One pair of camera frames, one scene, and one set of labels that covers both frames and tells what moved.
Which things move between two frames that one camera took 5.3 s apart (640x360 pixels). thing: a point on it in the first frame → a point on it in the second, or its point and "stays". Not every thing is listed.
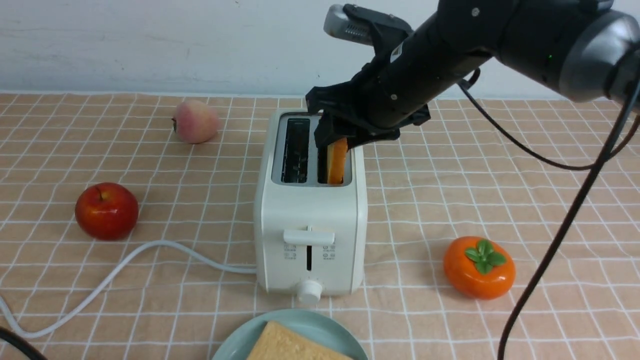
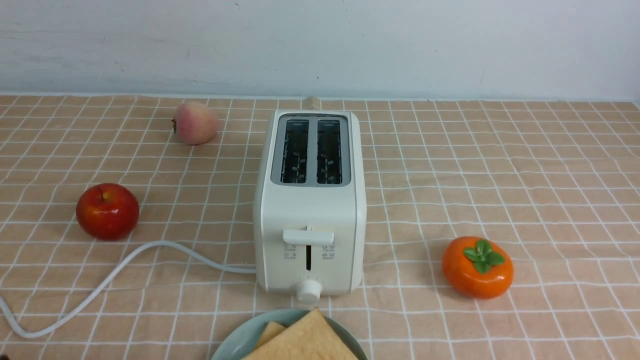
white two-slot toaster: (311, 235) stays
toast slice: (337, 151) → (312, 337)
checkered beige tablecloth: (503, 228) stays
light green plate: (328, 329) stays
